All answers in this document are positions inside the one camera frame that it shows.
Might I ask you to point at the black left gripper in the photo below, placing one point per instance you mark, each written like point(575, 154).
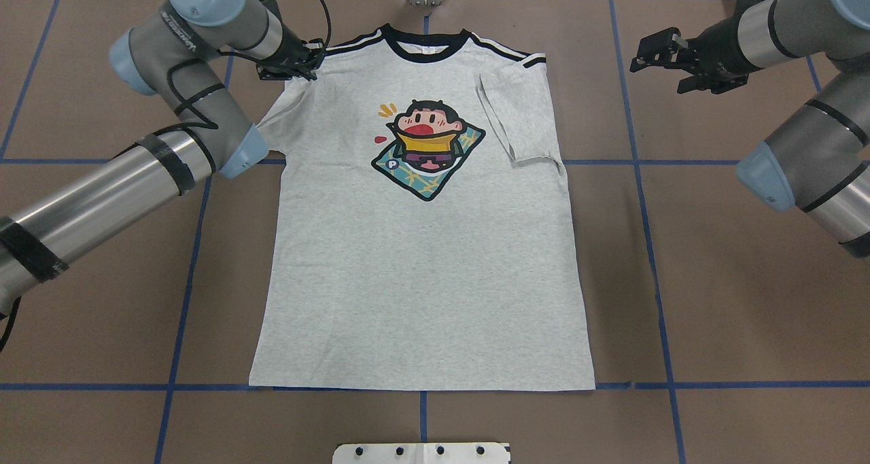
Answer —
point(290, 49)

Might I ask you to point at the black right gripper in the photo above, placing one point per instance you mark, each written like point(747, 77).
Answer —
point(718, 47)

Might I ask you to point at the grey cartoon print t-shirt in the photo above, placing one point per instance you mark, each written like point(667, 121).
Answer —
point(424, 235)

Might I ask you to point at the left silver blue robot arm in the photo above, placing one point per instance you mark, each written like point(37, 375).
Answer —
point(166, 55)

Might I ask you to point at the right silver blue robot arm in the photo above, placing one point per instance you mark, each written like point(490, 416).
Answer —
point(812, 161)

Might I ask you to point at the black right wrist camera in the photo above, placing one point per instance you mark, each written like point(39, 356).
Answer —
point(658, 50)

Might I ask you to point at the white camera mast pedestal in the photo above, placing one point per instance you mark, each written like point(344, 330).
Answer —
point(442, 452)

